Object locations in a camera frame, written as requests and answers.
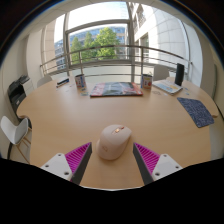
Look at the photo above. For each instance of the black and white printer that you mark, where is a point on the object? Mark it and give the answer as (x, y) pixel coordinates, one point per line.
(16, 91)

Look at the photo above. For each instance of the metal balcony railing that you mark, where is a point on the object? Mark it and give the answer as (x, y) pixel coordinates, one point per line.
(110, 46)

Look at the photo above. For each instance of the red cover magazine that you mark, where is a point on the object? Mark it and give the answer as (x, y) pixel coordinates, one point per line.
(115, 89)

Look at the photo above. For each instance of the small dark blue box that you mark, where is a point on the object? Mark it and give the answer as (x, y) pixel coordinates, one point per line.
(62, 82)

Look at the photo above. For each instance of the pale pink computer mouse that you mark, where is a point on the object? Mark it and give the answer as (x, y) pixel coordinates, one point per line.
(112, 143)

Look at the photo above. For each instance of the black cylindrical bottle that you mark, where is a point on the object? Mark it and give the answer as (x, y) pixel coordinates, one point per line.
(179, 74)

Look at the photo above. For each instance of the blue patterned mouse pad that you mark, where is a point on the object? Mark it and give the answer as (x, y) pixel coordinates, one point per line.
(196, 111)

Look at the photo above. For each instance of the light blue illustrated book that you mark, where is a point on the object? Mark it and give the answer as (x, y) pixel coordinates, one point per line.
(167, 86)

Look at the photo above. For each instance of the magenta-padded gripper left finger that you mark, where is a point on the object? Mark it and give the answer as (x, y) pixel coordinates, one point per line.
(60, 165)

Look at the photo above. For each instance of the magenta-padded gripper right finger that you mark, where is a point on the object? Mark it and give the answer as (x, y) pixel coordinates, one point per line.
(165, 165)

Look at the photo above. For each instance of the small light blue card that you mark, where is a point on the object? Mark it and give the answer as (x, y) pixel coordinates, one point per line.
(84, 93)

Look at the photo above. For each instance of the white chair with wooden legs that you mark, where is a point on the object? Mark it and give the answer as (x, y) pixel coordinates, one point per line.
(12, 130)

